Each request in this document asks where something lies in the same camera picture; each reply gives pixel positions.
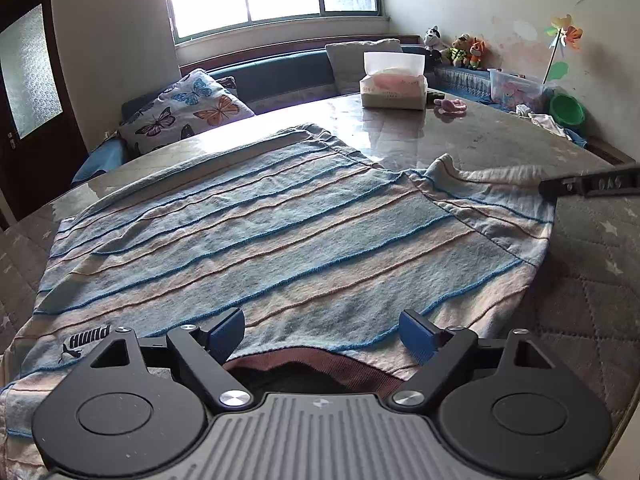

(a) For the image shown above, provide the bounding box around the striped blue pink sweater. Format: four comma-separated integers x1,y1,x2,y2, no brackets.
1,125,555,479

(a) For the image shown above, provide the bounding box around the green plastic basin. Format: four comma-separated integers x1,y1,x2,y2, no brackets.
549,93,586,129

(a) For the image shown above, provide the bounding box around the grey quilted star table cover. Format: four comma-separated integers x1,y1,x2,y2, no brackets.
0,179,640,411

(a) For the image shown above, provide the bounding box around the clear plastic storage box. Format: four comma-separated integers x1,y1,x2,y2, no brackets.
488,68,544,112

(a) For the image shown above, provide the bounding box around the colourful pinwheel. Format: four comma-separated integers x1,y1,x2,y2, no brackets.
542,14,584,84

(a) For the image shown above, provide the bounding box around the pink small toy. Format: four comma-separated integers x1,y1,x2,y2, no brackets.
434,99,466,116

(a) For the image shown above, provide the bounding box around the orange plush toy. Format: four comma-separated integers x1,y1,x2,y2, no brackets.
468,38,486,70

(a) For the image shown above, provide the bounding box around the yellow green plush toy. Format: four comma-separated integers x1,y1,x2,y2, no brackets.
449,34,474,67

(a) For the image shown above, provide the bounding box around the blue towel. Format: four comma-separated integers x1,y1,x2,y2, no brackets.
72,138,130,186

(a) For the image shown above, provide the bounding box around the black white plush toy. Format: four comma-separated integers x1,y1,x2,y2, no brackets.
423,25,448,63

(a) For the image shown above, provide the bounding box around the butterfly print pillow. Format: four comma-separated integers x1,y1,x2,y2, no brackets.
118,68,254,155

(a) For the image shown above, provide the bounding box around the tissue box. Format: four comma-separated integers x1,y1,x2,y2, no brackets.
359,52,428,110

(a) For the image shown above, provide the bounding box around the dark wooden door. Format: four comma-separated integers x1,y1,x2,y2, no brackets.
1,0,88,220

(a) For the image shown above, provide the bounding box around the blue bench sofa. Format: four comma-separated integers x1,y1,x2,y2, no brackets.
122,44,426,120

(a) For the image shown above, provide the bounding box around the grey beige cushion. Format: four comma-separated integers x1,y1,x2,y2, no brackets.
326,38,402,94

